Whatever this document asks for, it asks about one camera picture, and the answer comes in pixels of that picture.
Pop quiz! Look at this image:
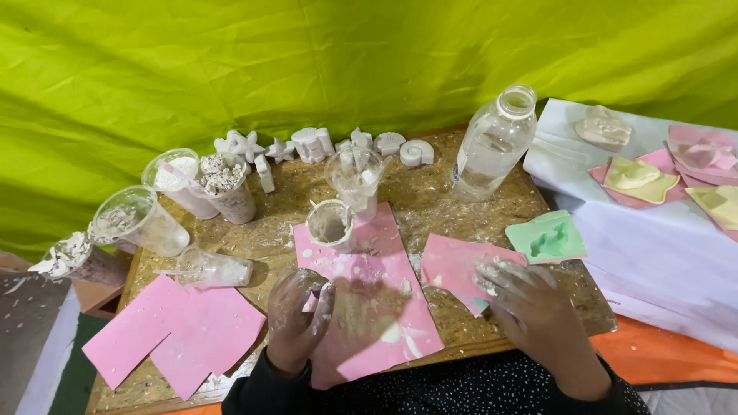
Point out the person's left hand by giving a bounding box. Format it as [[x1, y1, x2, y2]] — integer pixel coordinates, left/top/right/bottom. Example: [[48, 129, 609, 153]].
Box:
[[266, 268, 337, 375]]

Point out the person's right hand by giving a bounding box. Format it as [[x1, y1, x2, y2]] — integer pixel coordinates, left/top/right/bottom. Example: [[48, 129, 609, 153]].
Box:
[[473, 256, 590, 359]]

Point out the green silicone mould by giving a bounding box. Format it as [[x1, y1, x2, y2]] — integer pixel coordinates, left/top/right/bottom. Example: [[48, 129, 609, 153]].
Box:
[[505, 210, 589, 265]]

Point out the person's black dotted top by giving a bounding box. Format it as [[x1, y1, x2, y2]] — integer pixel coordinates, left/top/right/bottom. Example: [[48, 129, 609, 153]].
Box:
[[222, 346, 652, 415]]

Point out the clear plastic bottle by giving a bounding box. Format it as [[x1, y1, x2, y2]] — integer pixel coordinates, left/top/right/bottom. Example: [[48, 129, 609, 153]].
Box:
[[451, 84, 538, 203]]

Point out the long plaster-smeared pink foam sheet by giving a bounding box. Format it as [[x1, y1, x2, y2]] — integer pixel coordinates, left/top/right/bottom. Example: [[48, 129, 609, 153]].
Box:
[[292, 202, 446, 392]]

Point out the white plaster spiral shell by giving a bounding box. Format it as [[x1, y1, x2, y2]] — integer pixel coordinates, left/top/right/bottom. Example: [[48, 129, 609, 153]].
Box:
[[399, 139, 435, 168]]

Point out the white cloth covered table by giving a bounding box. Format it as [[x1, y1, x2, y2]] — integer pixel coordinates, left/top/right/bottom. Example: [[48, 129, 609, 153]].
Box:
[[523, 98, 738, 354]]

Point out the white plaster scallop shell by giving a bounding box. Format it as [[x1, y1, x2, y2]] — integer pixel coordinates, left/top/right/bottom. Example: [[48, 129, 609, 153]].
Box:
[[373, 132, 407, 157]]

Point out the clear plastic measuring cup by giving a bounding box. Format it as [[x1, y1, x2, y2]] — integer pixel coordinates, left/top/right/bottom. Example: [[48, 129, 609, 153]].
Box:
[[323, 148, 392, 223]]

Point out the plaster-coated small cup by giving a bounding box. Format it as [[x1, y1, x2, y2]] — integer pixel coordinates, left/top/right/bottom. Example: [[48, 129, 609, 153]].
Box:
[[305, 199, 356, 255]]

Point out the yellow silicone mould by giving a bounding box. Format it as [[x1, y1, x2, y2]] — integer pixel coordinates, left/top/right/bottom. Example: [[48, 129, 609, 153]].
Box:
[[603, 156, 681, 205]]

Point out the translucent beige silicone mould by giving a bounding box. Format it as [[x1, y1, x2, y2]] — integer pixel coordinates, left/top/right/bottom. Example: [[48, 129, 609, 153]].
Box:
[[575, 104, 633, 152]]

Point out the orange floor mat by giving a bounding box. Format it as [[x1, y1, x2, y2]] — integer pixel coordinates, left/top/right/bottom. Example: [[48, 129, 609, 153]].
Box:
[[589, 314, 738, 387]]

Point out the white plaster conch figure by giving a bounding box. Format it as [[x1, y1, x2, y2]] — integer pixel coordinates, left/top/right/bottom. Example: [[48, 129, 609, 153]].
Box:
[[335, 127, 375, 154]]

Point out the pale yellow mould at edge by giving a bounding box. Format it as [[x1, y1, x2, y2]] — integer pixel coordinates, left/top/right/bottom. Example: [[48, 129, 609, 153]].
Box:
[[685, 185, 738, 232]]

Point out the pink silicone mould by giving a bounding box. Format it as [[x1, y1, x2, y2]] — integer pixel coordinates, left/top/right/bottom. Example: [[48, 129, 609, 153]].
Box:
[[667, 124, 738, 180]]

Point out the small white plaster starfish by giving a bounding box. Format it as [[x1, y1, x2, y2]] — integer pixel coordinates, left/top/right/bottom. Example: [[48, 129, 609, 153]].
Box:
[[264, 138, 296, 165]]

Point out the white plaster oblong figure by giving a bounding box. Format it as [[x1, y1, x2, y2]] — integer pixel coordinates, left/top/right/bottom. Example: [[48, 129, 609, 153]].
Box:
[[254, 153, 277, 194]]

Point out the small tipped clear plastic cup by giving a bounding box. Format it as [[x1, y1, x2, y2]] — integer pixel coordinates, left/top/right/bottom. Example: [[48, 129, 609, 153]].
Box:
[[173, 244, 254, 289]]

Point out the plastic cup with plaster chunks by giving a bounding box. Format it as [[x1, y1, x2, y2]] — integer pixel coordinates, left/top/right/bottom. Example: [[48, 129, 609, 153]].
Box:
[[198, 152, 258, 226]]

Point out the large white plaster starfish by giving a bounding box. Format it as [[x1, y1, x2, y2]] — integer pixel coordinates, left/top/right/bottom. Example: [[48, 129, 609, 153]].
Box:
[[214, 129, 266, 164]]

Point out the clean pink foam sheet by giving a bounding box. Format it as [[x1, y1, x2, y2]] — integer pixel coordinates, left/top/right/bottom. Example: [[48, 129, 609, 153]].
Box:
[[150, 285, 268, 401], [82, 274, 194, 390]]

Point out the green cloth backdrop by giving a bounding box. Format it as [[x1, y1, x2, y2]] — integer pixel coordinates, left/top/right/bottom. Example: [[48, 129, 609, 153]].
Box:
[[0, 0, 738, 261]]

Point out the plastic cup with white powder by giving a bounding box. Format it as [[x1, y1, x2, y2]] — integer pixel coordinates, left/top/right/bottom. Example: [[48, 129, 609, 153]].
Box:
[[141, 148, 220, 220]]

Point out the large tipped clear plastic cup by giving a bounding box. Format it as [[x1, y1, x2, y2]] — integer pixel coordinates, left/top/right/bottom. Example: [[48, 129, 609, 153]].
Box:
[[88, 185, 191, 258]]

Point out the brown cardboard box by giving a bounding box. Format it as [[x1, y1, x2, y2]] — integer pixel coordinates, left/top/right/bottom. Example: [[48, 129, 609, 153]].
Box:
[[72, 277, 126, 321]]

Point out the plastic cup with plaster shards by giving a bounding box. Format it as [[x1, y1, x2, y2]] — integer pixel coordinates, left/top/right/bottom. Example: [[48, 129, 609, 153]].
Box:
[[28, 231, 135, 288]]

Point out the grey speckled board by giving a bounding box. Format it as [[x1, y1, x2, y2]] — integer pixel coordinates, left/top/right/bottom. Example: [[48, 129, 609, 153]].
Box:
[[0, 270, 81, 415]]

